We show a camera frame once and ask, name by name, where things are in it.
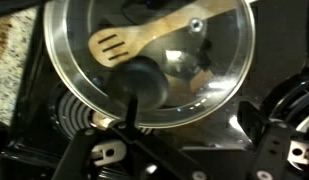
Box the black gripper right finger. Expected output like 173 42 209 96
237 99 309 180

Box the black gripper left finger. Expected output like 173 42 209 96
53 96 208 180

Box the glass lid with black knob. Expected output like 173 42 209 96
43 0 257 130

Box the wooden slotted spatula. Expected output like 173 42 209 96
88 0 258 68

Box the dark pot with silver rim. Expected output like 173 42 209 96
47 0 252 124

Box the black coil burner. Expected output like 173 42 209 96
55 89 155 138

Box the black electric stove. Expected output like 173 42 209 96
0 0 309 180

